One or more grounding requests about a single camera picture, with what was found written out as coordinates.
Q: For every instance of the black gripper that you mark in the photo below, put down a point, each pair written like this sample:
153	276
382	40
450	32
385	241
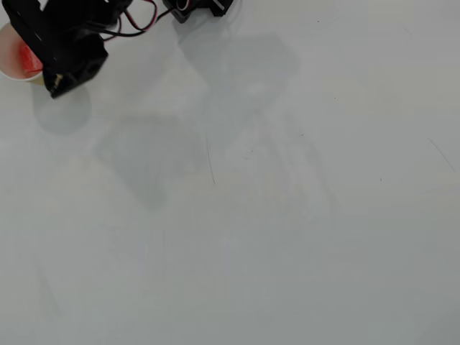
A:
76	74

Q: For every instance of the red foam cube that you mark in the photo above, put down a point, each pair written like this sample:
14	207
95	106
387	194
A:
30	61

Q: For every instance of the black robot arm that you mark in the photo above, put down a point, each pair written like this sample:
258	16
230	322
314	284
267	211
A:
79	10

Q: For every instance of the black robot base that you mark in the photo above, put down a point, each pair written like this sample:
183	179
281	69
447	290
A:
223	7

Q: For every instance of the beige paper cup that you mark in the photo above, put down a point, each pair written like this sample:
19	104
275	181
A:
9	54

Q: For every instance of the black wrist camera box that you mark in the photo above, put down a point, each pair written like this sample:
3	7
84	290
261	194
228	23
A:
30	36

